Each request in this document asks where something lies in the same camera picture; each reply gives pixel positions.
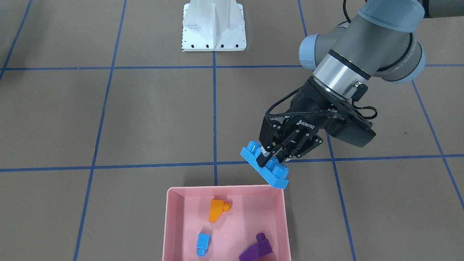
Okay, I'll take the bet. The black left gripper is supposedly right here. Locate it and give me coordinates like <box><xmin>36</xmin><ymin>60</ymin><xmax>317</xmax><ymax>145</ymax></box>
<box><xmin>257</xmin><ymin>76</ymin><xmax>376</xmax><ymax>167</ymax></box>

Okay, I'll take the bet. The purple curved block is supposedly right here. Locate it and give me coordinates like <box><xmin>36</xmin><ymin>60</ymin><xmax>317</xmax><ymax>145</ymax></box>
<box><xmin>239</xmin><ymin>232</ymin><xmax>273</xmax><ymax>261</ymax></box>

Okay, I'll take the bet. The long blue block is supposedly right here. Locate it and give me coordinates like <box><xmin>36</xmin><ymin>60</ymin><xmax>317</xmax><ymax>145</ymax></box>
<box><xmin>240</xmin><ymin>141</ymin><xmax>289</xmax><ymax>189</ymax></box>

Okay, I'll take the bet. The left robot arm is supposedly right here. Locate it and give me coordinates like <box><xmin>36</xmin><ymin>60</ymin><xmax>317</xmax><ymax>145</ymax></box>
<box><xmin>241</xmin><ymin>0</ymin><xmax>463</xmax><ymax>167</ymax></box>

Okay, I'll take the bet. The small blue block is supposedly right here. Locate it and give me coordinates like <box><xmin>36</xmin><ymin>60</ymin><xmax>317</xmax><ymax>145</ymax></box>
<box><xmin>196</xmin><ymin>233</ymin><xmax>210</xmax><ymax>257</ymax></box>

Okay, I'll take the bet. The orange sloped block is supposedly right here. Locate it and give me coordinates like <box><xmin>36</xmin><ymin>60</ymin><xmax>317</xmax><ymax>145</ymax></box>
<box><xmin>208</xmin><ymin>199</ymin><xmax>231</xmax><ymax>223</ymax></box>

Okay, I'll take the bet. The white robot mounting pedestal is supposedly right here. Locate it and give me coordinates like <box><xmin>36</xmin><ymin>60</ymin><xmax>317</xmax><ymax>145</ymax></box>
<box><xmin>181</xmin><ymin>0</ymin><xmax>247</xmax><ymax>52</ymax></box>

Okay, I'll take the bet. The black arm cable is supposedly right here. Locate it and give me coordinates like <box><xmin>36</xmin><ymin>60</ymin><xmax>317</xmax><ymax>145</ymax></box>
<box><xmin>265</xmin><ymin>0</ymin><xmax>378</xmax><ymax>124</ymax></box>

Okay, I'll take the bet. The pink plastic box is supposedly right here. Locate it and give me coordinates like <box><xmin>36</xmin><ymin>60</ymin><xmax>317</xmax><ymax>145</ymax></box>
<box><xmin>162</xmin><ymin>185</ymin><xmax>291</xmax><ymax>261</ymax></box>

